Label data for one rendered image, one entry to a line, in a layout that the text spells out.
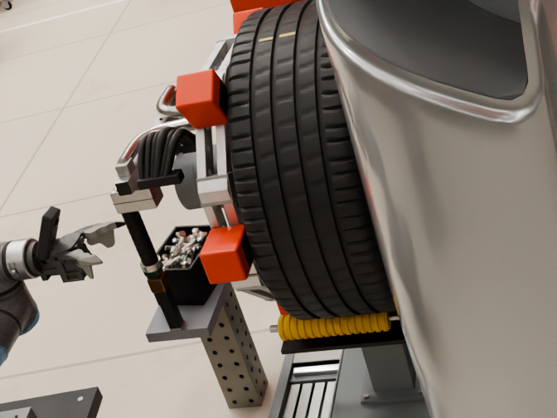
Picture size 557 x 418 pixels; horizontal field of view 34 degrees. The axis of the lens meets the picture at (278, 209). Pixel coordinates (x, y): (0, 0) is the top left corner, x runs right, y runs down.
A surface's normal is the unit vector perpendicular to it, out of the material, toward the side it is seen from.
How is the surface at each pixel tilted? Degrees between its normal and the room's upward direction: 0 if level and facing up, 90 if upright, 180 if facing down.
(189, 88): 35
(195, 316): 0
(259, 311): 0
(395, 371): 90
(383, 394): 0
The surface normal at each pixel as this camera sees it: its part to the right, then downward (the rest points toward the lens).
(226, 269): -0.18, 0.54
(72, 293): -0.27, -0.83
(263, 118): -0.32, -0.18
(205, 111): 0.00, 0.92
